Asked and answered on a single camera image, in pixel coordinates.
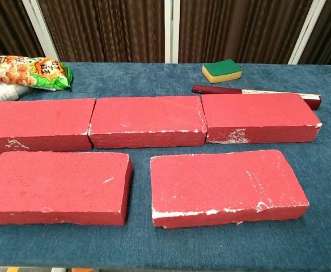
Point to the green yellow sponge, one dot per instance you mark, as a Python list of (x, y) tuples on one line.
[(220, 69)]

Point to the dark red folding fan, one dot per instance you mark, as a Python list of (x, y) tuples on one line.
[(211, 89)]

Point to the white plastic package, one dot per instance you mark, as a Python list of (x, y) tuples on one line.
[(1, 93)]

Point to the red foam brick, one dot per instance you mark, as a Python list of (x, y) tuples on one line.
[(55, 184), (145, 116), (222, 184), (256, 113), (35, 119)]

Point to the white screen frame post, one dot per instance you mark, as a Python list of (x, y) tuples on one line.
[(308, 28), (40, 25), (171, 28)]

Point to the blue table cloth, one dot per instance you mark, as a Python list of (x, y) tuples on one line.
[(154, 249)]

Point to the orange green snack bag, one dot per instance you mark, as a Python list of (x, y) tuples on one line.
[(26, 71)]

